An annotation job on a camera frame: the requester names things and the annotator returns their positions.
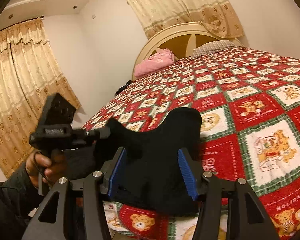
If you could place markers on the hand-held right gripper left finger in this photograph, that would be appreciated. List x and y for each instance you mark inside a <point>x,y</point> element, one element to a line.
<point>117,173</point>

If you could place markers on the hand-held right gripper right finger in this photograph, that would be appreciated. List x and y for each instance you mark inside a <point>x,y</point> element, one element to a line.
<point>187,177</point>

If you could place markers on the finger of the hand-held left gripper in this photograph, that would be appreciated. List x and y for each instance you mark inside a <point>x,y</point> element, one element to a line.
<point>100,133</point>

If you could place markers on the black pants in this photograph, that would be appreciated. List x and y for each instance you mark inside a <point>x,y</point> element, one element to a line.
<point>160,155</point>

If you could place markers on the person's left forearm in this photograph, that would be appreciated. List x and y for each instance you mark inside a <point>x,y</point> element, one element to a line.
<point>7,205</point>

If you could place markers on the person's left hand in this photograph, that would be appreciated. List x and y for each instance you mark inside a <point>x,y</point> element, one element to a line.
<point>35,166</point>

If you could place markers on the beige flowered curtain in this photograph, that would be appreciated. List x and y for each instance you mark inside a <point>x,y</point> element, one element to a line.
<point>22,80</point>
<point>177,5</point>

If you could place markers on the pink folded blanket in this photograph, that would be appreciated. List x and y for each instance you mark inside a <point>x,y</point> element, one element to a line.
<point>152,62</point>

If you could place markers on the red teddy bear printed bedspread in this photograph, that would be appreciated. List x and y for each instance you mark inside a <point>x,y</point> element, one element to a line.
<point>252,105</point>

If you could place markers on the dark curtain rod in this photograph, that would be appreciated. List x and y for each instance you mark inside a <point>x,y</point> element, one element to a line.
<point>40,17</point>

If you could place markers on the cream and tan bed headboard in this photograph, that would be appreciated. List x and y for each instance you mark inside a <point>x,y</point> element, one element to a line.
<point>180,40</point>

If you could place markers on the striped pillow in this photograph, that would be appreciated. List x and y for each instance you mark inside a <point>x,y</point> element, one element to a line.
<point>215,46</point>

